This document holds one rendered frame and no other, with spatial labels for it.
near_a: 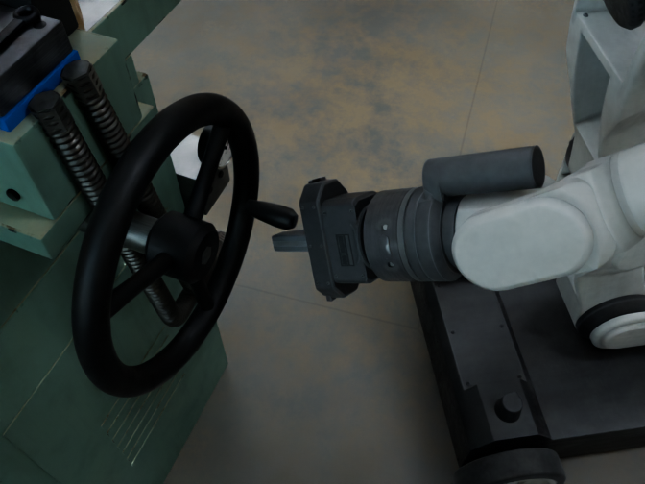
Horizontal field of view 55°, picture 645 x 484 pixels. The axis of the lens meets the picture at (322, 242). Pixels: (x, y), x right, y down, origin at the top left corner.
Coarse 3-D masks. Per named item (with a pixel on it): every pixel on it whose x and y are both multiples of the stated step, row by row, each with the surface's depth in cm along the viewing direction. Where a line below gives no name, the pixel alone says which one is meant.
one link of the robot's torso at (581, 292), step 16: (560, 176) 101; (624, 256) 88; (640, 256) 89; (592, 272) 96; (608, 272) 98; (624, 272) 102; (640, 272) 103; (560, 288) 120; (576, 288) 105; (592, 288) 105; (608, 288) 106; (624, 288) 107; (640, 288) 107; (576, 304) 112; (592, 304) 110; (608, 304) 109; (624, 304) 108; (640, 304) 109; (576, 320) 114; (592, 320) 111; (608, 320) 110
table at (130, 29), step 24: (96, 0) 66; (120, 0) 67; (144, 0) 70; (168, 0) 74; (96, 24) 64; (120, 24) 67; (144, 24) 71; (144, 120) 60; (0, 216) 53; (24, 216) 53; (72, 216) 54; (24, 240) 52; (48, 240) 52
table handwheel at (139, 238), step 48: (192, 96) 51; (144, 144) 46; (240, 144) 62; (144, 192) 46; (192, 192) 58; (240, 192) 67; (96, 240) 44; (144, 240) 57; (192, 240) 55; (240, 240) 69; (96, 288) 45; (144, 288) 52; (192, 288) 64; (96, 336) 46; (192, 336) 65; (96, 384) 51; (144, 384) 56
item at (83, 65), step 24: (72, 72) 48; (48, 96) 46; (96, 96) 50; (48, 120) 46; (72, 120) 48; (96, 120) 52; (72, 144) 49; (120, 144) 54; (72, 168) 51; (96, 168) 52; (96, 192) 54; (144, 264) 63; (168, 312) 71
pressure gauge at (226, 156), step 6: (210, 126) 85; (204, 132) 85; (210, 132) 85; (204, 138) 84; (198, 144) 85; (204, 144) 85; (228, 144) 88; (198, 150) 85; (204, 150) 85; (228, 150) 89; (198, 156) 86; (222, 156) 87; (228, 156) 89; (222, 162) 88; (228, 162) 89; (222, 168) 88
